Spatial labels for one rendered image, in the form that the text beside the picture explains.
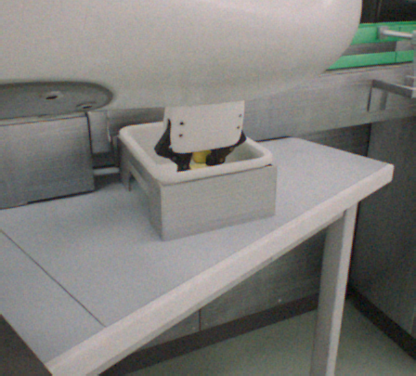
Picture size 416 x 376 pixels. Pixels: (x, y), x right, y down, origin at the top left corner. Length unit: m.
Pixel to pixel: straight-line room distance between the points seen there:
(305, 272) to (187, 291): 1.02
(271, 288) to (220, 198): 0.89
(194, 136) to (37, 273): 0.25
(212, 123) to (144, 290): 0.22
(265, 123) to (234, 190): 0.35
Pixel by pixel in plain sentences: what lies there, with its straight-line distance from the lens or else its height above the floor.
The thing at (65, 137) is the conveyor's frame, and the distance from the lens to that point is 0.71.
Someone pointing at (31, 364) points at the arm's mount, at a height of 0.78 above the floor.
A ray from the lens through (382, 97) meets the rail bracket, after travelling 1.11.
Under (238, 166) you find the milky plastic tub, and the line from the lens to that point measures 0.60.
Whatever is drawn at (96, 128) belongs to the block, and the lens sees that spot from 0.71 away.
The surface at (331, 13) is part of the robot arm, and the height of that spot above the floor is 1.06.
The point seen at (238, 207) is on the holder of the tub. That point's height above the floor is 0.78.
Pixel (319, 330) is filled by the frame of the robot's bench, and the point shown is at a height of 0.37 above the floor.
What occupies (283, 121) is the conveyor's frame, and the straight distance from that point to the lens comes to 0.96.
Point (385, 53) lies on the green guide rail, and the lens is 1.12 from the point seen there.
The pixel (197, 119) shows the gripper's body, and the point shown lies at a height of 0.90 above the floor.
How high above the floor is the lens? 1.07
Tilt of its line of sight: 22 degrees down
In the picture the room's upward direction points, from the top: straight up
